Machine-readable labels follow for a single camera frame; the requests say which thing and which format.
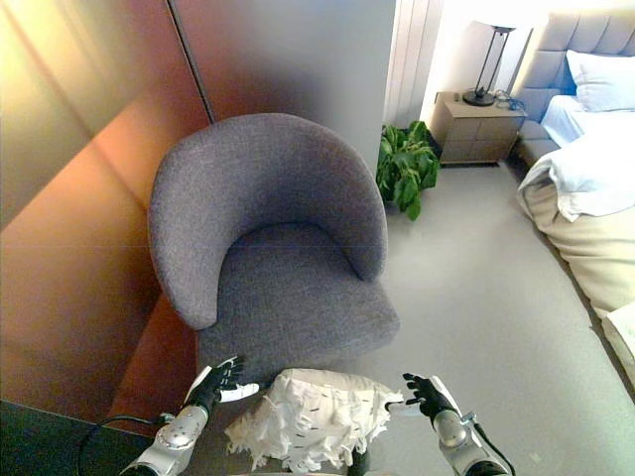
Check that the white bed pillow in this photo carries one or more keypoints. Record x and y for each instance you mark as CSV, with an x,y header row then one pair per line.
x,y
602,82

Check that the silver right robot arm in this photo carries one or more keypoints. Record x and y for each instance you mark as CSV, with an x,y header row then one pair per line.
x,y
461,443

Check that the grey upholstered headboard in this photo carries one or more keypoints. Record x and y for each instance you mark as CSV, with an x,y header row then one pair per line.
x,y
560,59

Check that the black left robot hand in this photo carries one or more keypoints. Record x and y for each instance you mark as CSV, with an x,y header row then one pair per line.
x,y
214,384

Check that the beige bedside table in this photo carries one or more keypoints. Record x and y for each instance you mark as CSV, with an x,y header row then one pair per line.
x,y
478,130

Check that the white fringed pillow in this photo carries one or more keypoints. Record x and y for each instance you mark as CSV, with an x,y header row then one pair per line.
x,y
317,416

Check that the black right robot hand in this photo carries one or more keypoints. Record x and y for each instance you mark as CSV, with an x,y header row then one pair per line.
x,y
432,395

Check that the green potted plant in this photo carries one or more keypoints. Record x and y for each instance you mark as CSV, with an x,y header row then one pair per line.
x,y
407,163

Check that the dark wooden desk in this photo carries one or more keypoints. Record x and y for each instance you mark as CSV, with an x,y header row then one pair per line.
x,y
44,439

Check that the black table lamp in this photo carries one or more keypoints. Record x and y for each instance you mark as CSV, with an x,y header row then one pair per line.
x,y
491,54

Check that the grey fabric tub armchair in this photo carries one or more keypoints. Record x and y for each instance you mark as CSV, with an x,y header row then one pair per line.
x,y
268,243

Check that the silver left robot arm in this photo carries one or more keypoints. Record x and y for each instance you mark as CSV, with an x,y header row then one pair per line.
x,y
166,442

